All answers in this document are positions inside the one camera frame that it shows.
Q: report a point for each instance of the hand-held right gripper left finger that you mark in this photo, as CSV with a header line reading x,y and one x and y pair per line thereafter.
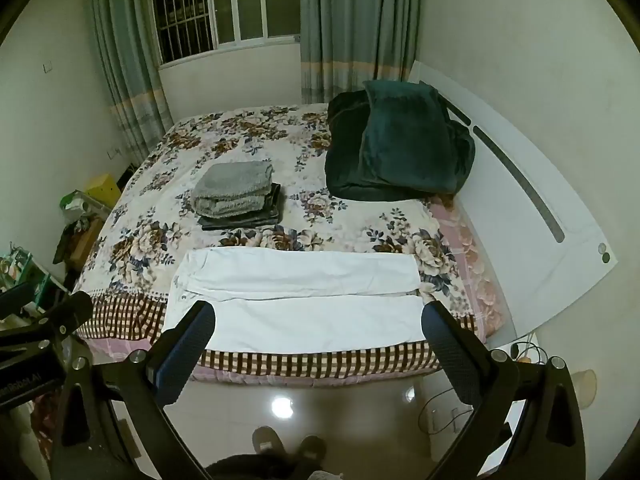
x,y
180,360

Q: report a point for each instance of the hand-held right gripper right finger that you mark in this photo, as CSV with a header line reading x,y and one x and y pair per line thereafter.
x,y
445,355

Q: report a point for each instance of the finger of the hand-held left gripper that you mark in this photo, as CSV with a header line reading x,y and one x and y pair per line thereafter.
x,y
70,310
17,297

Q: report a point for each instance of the white pants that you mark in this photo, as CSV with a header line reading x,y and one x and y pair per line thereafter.
x,y
300,310

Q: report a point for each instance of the green packaging clutter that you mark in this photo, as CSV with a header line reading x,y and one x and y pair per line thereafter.
x,y
22,267

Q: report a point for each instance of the cluttered side table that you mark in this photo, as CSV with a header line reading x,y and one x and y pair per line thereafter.
x,y
85,245

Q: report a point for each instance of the pink floral bed sheet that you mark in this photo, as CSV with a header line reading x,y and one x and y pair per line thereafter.
x,y
470,260

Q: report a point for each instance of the yellow box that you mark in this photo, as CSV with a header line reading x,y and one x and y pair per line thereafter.
x,y
102,191

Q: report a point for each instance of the person's legs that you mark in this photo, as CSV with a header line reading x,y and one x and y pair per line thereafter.
x,y
250,467

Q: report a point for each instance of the white bed headboard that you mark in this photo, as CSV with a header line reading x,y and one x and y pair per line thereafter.
x,y
525,240

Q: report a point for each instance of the beige round object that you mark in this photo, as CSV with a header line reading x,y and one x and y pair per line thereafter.
x,y
585,387

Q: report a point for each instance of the floral bed blanket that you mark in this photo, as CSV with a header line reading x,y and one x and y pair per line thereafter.
x,y
350,220

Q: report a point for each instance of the folded dark clothing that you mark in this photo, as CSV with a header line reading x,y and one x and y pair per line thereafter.
x,y
267,216

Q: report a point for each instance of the folded grey fleece towel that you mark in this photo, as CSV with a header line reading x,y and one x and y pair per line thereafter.
x,y
230,185

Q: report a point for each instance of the grey-green striped curtain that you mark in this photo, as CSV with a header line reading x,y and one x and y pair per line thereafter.
x,y
360,25
125,60

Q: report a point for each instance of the white framed window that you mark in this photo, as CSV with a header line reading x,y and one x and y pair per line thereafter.
x,y
240,5

